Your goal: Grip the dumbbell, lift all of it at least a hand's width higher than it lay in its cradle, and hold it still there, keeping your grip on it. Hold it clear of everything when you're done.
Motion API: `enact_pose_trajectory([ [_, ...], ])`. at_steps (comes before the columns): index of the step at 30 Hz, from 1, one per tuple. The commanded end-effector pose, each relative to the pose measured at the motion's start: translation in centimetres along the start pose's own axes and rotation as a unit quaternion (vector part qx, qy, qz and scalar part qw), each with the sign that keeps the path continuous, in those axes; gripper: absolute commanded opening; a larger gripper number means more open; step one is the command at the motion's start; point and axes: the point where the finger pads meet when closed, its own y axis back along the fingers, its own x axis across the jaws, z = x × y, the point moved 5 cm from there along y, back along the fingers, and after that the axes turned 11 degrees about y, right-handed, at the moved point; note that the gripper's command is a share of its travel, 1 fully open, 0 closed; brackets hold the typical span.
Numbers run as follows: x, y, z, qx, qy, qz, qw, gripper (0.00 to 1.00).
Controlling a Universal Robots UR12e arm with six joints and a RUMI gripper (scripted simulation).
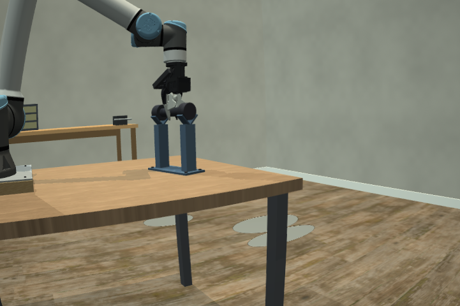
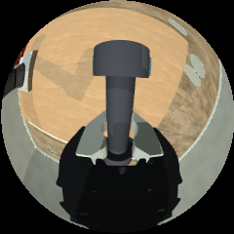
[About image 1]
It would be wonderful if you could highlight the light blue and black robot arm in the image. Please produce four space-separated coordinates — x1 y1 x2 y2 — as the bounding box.
0 0 187 179

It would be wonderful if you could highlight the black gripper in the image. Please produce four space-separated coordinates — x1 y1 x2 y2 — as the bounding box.
161 62 191 120

